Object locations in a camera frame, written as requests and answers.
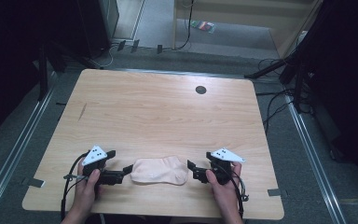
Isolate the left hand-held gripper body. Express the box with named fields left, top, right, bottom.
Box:
left=81, top=145, right=125, bottom=186

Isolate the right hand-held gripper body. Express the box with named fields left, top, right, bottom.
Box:
left=192, top=147, right=246, bottom=185

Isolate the pink sock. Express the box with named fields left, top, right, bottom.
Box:
left=130, top=155, right=189, bottom=186

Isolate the person's left hand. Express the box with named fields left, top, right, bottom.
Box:
left=69, top=160, right=102, bottom=214

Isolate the person's right hand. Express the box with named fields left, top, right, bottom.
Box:
left=205, top=161, right=242, bottom=209

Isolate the person's lap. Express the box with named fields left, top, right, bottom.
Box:
left=85, top=214, right=225, bottom=224

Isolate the grey tape piece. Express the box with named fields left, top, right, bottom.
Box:
left=21, top=176, right=47, bottom=189
left=267, top=188, right=289, bottom=198

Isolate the black metal stand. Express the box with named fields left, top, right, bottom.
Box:
left=36, top=40, right=104, bottom=102

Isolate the black tripod stand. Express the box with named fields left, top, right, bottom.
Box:
left=243, top=46, right=312, bottom=115

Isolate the dark cabinet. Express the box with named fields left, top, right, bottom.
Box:
left=76, top=0, right=120, bottom=59

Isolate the colourful packet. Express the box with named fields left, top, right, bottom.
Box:
left=189, top=20, right=217, bottom=35

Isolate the right hand-held gripper cable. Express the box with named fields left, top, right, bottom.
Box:
left=227, top=167, right=250, bottom=218

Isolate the hand-held gripper cable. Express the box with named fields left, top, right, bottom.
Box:
left=227, top=167, right=250, bottom=218
left=60, top=152, right=90, bottom=221

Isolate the left hand-held gripper cable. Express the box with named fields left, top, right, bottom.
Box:
left=60, top=152, right=90, bottom=221

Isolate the black floor cable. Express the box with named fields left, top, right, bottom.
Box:
left=255, top=57, right=296, bottom=135

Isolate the metal floor rail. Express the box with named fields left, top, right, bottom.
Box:
left=0, top=69, right=60, bottom=217
left=283, top=92, right=348, bottom=224

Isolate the white floor cable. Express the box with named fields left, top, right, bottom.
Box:
left=96, top=42, right=119, bottom=70

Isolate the black hanging cable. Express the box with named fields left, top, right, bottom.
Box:
left=162, top=0, right=196, bottom=51

